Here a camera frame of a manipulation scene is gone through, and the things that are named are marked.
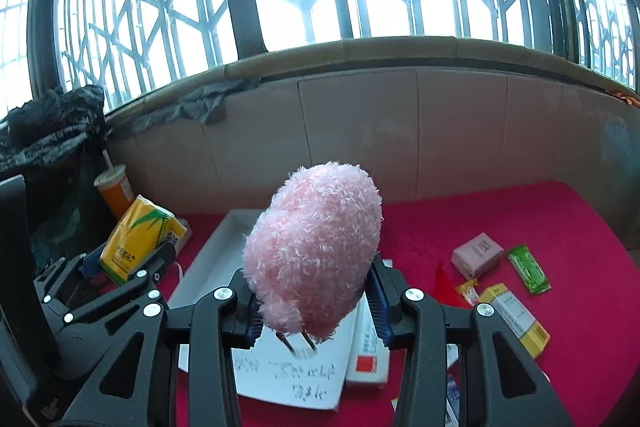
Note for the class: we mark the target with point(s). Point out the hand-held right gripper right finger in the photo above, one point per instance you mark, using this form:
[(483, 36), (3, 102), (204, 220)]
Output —
[(380, 309)]

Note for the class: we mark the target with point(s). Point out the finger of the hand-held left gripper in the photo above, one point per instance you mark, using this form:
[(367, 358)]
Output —
[(91, 266), (150, 264)]

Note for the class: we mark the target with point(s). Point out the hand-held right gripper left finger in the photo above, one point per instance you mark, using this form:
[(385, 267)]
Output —
[(252, 326)]

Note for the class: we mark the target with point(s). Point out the yellow tissue pack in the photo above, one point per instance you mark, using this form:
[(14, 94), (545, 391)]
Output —
[(135, 237)]

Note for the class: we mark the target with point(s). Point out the white shallow cardboard tray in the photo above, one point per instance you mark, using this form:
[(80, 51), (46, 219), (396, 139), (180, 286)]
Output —
[(215, 257)]

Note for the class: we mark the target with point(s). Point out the small orange sachet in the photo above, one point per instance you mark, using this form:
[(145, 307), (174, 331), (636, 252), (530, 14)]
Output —
[(467, 292)]

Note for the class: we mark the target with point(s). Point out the pink fluffy plush toy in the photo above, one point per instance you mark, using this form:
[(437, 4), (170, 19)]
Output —
[(315, 247)]

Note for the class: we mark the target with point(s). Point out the small pink box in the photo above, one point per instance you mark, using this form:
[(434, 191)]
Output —
[(477, 252)]

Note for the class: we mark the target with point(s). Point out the long yellow and white box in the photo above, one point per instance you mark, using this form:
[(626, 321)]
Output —
[(515, 317)]

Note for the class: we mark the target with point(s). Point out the green snack packet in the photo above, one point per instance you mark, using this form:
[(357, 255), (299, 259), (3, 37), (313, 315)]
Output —
[(529, 269)]

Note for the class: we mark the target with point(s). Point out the white box with red label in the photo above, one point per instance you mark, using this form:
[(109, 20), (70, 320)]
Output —
[(367, 364)]

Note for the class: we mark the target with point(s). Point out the orange drink cup with straw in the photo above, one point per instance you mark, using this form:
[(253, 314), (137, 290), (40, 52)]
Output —
[(117, 197)]

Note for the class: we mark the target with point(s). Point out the dark cloth pile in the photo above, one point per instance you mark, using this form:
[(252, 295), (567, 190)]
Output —
[(50, 127)]

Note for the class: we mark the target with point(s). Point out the cardboard backing panel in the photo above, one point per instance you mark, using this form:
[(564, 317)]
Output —
[(450, 132)]

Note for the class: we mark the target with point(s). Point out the red mat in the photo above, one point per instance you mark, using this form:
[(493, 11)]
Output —
[(575, 232)]

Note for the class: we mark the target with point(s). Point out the metal window grille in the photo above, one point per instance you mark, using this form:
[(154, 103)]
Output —
[(150, 7)]

